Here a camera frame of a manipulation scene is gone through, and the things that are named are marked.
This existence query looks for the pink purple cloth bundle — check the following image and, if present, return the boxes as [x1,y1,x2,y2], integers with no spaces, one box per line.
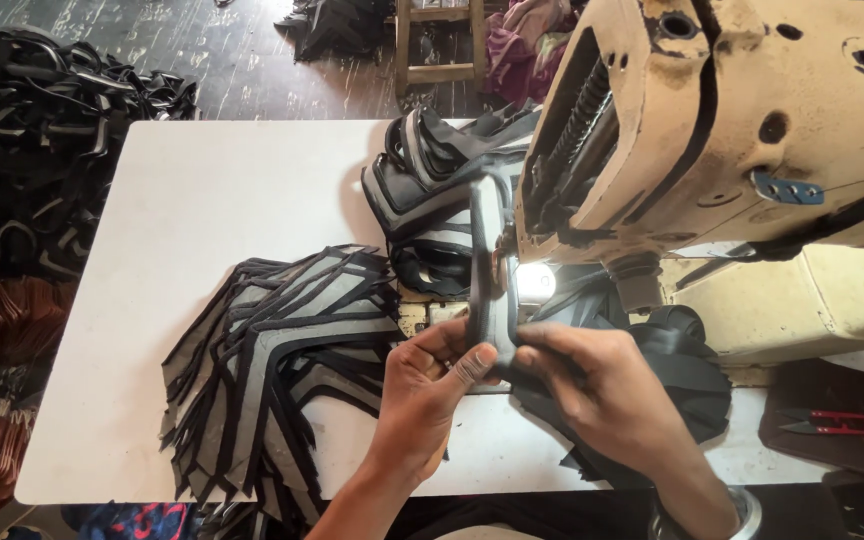
[483,0,587,110]

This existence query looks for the grey black-edged shoe piece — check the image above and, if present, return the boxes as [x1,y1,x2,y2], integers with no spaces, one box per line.
[464,174,527,393]

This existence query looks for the heap of black cloth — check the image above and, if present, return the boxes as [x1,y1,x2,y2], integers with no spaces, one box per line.
[274,0,397,64]

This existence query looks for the sewing machine lamp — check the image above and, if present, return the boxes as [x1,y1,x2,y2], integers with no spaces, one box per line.
[514,262,558,303]

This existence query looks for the pile of stitched black-grey uppers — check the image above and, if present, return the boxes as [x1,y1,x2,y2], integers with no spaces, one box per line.
[360,103,546,297]

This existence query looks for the person's left hand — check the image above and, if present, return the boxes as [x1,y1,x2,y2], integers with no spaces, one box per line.
[366,318,504,489]

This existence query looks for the pile of black fabric parts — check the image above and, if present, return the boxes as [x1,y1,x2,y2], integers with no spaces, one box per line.
[510,279,735,485]

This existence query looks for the heap of black strap pieces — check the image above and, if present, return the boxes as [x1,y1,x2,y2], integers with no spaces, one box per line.
[0,22,202,282]

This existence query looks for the wooden stool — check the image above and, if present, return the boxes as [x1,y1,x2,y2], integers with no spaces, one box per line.
[393,0,487,97]

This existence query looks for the fanned stack of grey cut panels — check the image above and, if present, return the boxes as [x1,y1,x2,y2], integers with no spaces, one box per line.
[159,243,411,526]

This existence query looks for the silver metal bangle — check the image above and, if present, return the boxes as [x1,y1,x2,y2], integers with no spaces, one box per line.
[728,486,765,540]

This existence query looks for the person's right hand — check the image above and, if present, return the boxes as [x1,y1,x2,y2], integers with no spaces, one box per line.
[511,321,696,483]

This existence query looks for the red thread snips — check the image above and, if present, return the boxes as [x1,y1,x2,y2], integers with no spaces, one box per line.
[777,408,864,438]

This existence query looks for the dark brown mat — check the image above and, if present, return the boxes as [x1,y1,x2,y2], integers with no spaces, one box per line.
[757,358,864,481]

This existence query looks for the beige industrial sewing machine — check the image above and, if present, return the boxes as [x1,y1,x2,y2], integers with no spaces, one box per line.
[493,0,864,372]

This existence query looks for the blue red patterned cloth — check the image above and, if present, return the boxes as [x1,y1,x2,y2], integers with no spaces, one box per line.
[63,501,197,540]

